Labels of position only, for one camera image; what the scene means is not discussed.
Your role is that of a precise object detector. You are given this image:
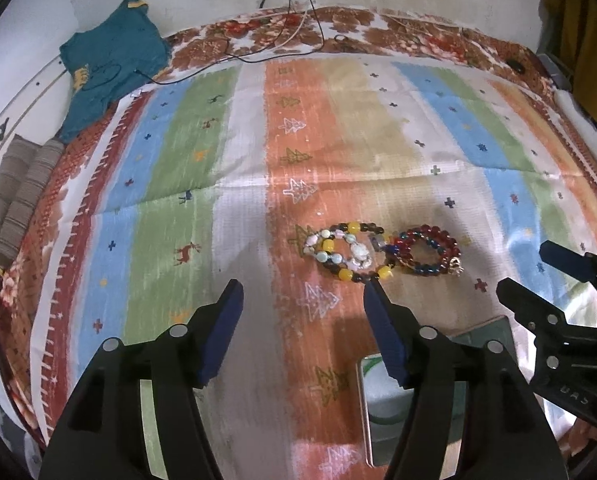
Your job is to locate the long black cable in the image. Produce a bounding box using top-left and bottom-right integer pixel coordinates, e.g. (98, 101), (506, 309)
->
(148, 0), (329, 86)

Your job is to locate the brown striped folded cushion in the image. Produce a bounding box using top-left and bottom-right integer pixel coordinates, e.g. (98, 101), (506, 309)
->
(0, 135), (66, 263)

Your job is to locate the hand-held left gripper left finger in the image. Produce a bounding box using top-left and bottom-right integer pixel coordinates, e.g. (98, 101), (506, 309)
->
(38, 279), (244, 480)

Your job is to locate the white cable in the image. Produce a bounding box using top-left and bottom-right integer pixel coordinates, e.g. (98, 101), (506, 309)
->
(271, 9), (312, 53)

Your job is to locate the metal tin box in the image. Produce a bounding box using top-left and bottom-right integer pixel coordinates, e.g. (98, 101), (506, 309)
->
(356, 315), (518, 468)

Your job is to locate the beige cable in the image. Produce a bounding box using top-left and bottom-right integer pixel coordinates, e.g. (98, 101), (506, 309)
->
(389, 14), (462, 38)

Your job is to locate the white rolled cloth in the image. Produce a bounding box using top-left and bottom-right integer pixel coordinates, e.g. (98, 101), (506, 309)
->
(553, 87), (597, 172)

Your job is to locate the teal garment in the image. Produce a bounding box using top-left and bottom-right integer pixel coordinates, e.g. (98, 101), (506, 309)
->
(58, 0), (172, 143)

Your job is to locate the red bead bracelet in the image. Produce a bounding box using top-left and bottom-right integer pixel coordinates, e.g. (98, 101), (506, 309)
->
(391, 224), (462, 273)

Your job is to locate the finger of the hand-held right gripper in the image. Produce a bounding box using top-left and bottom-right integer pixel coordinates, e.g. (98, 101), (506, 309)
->
(539, 240), (597, 286)
(496, 277), (597, 385)

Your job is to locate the yellow hanging cloth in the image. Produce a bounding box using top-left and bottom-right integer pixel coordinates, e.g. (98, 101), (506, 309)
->
(543, 0), (597, 122)

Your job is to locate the white turquoise stone bracelet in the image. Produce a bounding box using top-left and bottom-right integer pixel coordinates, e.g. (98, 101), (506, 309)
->
(303, 227), (375, 269)

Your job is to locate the yellow black bead bracelet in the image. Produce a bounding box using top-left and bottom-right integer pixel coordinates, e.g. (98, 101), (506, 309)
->
(298, 219), (398, 285)

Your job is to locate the brown floral bed sheet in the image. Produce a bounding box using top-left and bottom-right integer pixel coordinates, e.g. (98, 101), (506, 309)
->
(0, 5), (597, 480)

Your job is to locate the striped printed blanket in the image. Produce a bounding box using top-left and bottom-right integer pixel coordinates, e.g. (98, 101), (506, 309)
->
(33, 55), (597, 480)

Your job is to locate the dark blue bead charm bracelet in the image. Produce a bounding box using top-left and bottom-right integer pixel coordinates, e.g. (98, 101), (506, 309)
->
(403, 240), (465, 279)

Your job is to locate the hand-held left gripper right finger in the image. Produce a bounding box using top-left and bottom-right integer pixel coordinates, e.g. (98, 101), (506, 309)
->
(363, 277), (569, 480)

